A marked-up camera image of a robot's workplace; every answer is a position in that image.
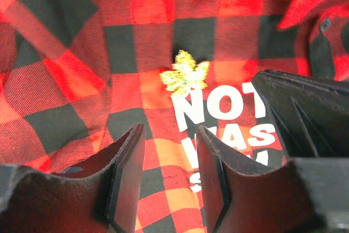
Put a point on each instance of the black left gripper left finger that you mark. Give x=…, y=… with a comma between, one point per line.
x=99, y=194

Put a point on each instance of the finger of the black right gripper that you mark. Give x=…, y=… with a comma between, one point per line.
x=310, y=115

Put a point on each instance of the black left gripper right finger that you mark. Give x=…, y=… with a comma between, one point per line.
x=242, y=195

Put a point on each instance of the gold maple leaf brooch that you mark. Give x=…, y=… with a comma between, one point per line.
x=186, y=74

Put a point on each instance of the red black plaid shirt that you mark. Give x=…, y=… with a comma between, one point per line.
x=77, y=74

